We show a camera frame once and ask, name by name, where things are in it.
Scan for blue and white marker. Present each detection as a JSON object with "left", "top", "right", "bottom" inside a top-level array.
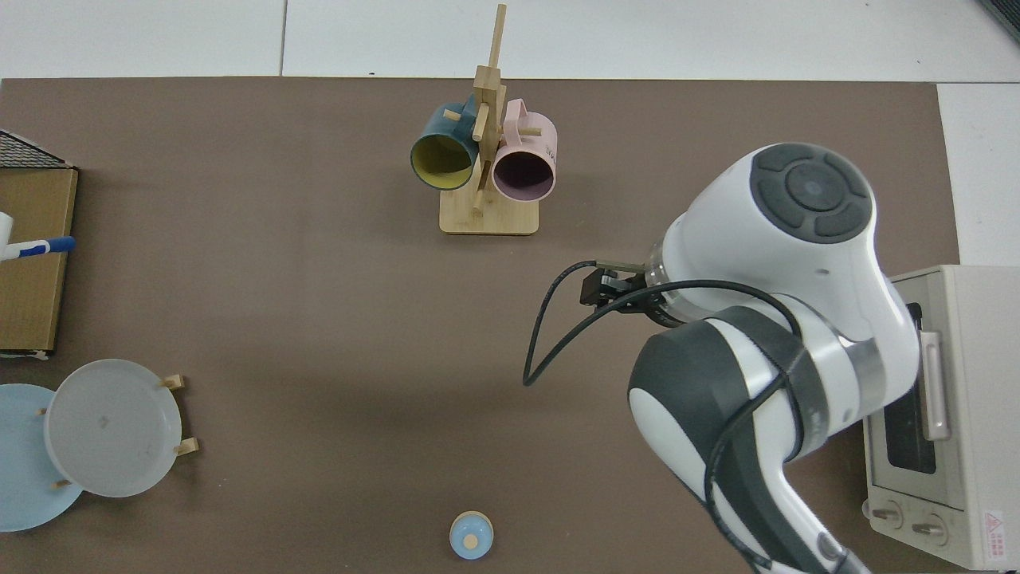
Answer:
[{"left": 0, "top": 236, "right": 77, "bottom": 261}]

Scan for wooden cup stand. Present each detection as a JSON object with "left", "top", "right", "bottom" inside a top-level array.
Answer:
[{"left": 440, "top": 4, "right": 543, "bottom": 236}]

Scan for pink cup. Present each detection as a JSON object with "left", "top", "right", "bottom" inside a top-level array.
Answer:
[{"left": 492, "top": 99, "right": 558, "bottom": 202}]

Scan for teal cup with yellow inside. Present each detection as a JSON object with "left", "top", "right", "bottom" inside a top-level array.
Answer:
[{"left": 410, "top": 94, "right": 485, "bottom": 191}]

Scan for small blue round bell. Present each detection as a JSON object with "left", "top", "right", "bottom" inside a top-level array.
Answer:
[{"left": 449, "top": 511, "right": 494, "bottom": 560}]

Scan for brown table cloth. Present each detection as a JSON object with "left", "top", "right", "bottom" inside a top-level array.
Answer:
[{"left": 0, "top": 77, "right": 961, "bottom": 574}]

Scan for pale toaster oven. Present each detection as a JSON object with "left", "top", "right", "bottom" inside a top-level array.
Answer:
[{"left": 862, "top": 265, "right": 1020, "bottom": 571}]

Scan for wooden plate rack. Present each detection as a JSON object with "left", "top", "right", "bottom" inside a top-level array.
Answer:
[{"left": 36, "top": 373, "right": 200, "bottom": 489}]

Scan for grey plate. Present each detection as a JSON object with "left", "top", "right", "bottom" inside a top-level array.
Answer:
[{"left": 44, "top": 359, "right": 182, "bottom": 499}]

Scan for light blue plate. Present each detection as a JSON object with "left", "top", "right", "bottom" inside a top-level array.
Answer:
[{"left": 0, "top": 383, "right": 84, "bottom": 533}]

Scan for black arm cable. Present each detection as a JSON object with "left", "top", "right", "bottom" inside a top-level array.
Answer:
[{"left": 524, "top": 261, "right": 807, "bottom": 574}]

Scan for wire basket with wooden floor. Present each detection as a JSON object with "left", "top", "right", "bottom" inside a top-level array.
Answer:
[{"left": 0, "top": 129, "right": 80, "bottom": 360}]

